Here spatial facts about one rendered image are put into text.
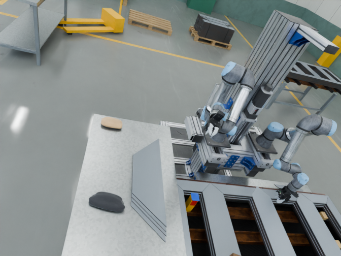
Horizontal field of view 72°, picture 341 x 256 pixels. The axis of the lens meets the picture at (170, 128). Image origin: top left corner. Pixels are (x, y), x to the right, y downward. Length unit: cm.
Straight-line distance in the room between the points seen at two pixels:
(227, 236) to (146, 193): 65
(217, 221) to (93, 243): 87
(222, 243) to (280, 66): 135
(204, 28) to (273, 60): 540
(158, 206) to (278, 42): 138
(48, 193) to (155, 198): 146
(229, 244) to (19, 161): 220
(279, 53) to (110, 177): 146
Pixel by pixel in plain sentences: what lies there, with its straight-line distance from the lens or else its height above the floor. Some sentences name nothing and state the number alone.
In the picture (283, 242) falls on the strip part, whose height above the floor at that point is 87.
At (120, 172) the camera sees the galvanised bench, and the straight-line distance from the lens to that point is 151.
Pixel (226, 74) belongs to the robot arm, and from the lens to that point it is 174.
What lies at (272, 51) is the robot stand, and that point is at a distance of 192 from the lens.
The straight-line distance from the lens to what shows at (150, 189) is 145.
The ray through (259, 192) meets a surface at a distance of 215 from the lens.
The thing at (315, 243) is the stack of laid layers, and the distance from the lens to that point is 227.
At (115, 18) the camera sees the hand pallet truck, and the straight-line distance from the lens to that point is 586.
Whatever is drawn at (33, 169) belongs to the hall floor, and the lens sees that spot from 283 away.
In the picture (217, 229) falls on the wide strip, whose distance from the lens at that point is 175.
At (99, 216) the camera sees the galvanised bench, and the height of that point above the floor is 105.
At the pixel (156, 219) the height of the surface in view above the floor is 107.
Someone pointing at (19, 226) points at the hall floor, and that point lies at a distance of 253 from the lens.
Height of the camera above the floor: 226
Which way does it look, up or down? 39 degrees down
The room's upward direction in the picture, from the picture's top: 23 degrees clockwise
